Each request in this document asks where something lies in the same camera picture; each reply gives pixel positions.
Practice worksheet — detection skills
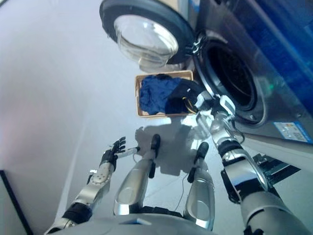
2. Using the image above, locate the round glass washing machine door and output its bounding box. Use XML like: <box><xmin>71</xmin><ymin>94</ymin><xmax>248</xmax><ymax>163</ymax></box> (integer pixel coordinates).
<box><xmin>99</xmin><ymin>0</ymin><xmax>199</xmax><ymax>72</ymax></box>

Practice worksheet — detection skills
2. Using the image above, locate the blue energy label sticker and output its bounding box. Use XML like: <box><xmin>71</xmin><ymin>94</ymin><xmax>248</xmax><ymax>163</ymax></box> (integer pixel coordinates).
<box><xmin>273</xmin><ymin>121</ymin><xmax>313</xmax><ymax>145</ymax></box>

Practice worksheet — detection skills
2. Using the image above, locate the silver right robot leg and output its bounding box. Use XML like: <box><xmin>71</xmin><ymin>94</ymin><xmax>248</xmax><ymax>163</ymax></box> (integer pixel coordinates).
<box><xmin>184</xmin><ymin>141</ymin><xmax>216</xmax><ymax>231</ymax></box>

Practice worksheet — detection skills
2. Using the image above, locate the silver robot torso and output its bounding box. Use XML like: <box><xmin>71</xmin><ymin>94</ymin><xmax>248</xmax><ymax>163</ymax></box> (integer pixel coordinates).
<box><xmin>48</xmin><ymin>207</ymin><xmax>221</xmax><ymax>235</ymax></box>

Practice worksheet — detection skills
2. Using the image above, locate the black slatted floor object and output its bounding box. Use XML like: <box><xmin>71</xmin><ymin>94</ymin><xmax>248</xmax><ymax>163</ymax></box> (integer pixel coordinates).
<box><xmin>252</xmin><ymin>153</ymin><xmax>301</xmax><ymax>188</ymax></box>

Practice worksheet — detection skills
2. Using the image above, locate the grey front-load washing machine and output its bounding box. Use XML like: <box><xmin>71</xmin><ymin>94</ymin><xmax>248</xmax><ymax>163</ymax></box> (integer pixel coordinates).
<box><xmin>189</xmin><ymin>0</ymin><xmax>313</xmax><ymax>150</ymax></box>

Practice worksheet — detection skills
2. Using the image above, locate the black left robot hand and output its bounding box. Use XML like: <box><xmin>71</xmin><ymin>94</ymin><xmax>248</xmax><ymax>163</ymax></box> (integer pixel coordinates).
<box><xmin>102</xmin><ymin>137</ymin><xmax>140</xmax><ymax>165</ymax></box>

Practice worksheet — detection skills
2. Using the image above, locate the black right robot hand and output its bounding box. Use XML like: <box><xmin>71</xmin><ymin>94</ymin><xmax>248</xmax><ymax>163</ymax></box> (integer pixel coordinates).
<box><xmin>168</xmin><ymin>82</ymin><xmax>210</xmax><ymax>115</ymax></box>

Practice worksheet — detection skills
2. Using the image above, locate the silver left robot leg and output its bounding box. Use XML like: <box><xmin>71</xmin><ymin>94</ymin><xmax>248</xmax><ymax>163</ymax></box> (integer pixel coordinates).
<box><xmin>113</xmin><ymin>134</ymin><xmax>161</xmax><ymax>216</ymax></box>

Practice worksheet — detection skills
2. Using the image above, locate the silver robot leg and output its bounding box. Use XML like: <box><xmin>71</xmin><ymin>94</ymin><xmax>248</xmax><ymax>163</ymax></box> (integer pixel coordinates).
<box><xmin>184</xmin><ymin>141</ymin><xmax>216</xmax><ymax>231</ymax></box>
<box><xmin>113</xmin><ymin>134</ymin><xmax>161</xmax><ymax>216</ymax></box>

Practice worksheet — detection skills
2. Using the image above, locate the blue garment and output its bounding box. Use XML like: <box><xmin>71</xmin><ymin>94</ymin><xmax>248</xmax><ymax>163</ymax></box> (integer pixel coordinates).
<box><xmin>138</xmin><ymin>73</ymin><xmax>196</xmax><ymax>116</ymax></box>

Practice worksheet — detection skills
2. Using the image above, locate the blue film sticker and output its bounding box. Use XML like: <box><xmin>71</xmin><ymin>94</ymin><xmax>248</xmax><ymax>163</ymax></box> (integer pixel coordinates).
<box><xmin>241</xmin><ymin>0</ymin><xmax>313</xmax><ymax>103</ymax></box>

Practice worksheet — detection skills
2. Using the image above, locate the thin black cable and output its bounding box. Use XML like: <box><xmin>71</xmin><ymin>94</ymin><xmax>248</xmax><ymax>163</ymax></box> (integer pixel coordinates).
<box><xmin>176</xmin><ymin>170</ymin><xmax>195</xmax><ymax>212</ymax></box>

